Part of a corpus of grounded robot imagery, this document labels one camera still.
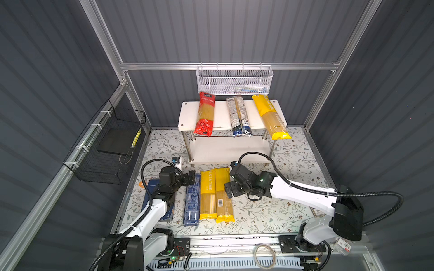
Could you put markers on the white wire mesh basket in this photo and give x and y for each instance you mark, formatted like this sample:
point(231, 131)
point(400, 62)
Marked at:
point(213, 78)

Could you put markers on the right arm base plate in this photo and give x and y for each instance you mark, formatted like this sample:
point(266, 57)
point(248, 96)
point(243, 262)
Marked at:
point(290, 244)

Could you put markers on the clear blue spaghetti pack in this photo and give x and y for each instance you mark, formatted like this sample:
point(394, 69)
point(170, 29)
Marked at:
point(240, 125)

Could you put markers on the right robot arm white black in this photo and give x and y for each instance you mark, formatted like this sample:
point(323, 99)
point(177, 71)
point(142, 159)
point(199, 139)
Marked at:
point(343, 217)

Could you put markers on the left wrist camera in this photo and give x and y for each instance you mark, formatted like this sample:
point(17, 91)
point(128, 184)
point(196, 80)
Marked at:
point(178, 162)

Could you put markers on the black wire basket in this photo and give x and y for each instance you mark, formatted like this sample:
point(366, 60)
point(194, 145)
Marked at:
point(105, 154)

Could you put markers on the tubes in white basket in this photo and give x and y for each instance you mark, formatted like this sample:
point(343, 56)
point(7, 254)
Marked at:
point(246, 89)

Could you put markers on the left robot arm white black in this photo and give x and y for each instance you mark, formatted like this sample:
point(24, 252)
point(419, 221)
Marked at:
point(136, 246)

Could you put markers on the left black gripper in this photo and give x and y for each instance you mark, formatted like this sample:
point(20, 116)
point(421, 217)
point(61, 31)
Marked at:
point(186, 178)

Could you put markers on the yellow green striped tool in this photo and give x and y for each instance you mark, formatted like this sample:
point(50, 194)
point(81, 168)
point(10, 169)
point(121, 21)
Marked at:
point(136, 138)

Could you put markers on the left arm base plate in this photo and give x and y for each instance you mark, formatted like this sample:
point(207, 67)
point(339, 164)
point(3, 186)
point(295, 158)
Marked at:
point(181, 247)

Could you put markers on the red white tag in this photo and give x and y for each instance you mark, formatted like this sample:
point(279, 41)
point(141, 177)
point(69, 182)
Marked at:
point(343, 246)

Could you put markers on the blue spaghetti box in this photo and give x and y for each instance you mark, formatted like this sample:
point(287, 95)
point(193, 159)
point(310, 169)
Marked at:
point(192, 203)

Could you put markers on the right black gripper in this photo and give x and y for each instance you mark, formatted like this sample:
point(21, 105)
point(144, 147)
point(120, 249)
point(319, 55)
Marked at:
point(234, 182)

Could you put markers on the dark blue pasta box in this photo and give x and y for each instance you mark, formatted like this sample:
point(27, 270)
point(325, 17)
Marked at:
point(152, 186)

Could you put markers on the red spaghetti pack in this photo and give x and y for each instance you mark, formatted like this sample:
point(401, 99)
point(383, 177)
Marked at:
point(205, 116)

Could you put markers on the yellow Pastatime spaghetti pack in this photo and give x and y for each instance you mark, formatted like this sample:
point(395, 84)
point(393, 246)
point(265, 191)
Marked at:
point(208, 204)

